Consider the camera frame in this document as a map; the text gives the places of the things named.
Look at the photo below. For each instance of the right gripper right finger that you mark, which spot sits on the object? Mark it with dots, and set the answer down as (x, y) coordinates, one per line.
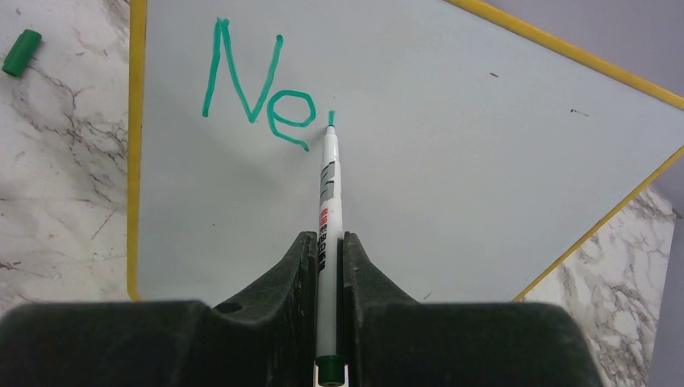
(395, 340)

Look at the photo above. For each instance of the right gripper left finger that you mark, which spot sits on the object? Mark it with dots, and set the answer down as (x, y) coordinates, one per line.
(261, 336)

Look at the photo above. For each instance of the white green marker pen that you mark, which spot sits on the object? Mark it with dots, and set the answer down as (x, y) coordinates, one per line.
(330, 363)

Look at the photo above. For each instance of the yellow framed whiteboard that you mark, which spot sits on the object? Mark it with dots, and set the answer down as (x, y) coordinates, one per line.
(476, 150)

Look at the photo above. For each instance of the green marker cap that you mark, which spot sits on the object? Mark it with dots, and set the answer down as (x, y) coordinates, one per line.
(21, 53)

